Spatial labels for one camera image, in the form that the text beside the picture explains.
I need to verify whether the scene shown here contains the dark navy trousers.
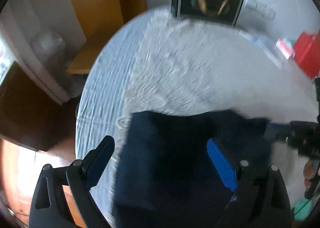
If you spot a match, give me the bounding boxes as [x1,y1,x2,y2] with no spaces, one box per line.
[112,110,271,227]

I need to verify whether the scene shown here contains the person's right hand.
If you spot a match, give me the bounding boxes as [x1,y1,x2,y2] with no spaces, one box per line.
[303,160,316,190]

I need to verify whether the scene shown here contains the white blue paper booklet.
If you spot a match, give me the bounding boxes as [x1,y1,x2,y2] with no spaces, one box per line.
[239,30,286,68]

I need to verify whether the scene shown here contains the pink tissue pack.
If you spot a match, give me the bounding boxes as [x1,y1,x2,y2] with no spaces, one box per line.
[276,39,295,60]

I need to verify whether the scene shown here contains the red plastic storage case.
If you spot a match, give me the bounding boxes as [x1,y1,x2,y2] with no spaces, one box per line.
[293,32,320,78]

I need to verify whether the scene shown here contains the dark wooden door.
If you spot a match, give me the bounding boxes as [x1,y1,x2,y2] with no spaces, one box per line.
[1,62,80,151]

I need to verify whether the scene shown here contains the blue striped bed sheet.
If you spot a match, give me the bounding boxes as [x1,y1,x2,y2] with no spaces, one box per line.
[75,5,171,228]

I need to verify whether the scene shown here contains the white lace tablecloth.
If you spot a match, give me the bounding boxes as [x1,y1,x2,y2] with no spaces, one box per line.
[109,9,320,228]

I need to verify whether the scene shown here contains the black framed box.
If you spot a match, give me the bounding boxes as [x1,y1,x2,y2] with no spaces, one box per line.
[171,0,245,26]

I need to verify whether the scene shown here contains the wooden bedside cabinet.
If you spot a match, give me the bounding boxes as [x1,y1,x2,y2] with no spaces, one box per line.
[67,0,146,75]

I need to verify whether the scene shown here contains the white wall socket strip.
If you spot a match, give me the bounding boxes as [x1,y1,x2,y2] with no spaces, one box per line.
[244,0,276,20]

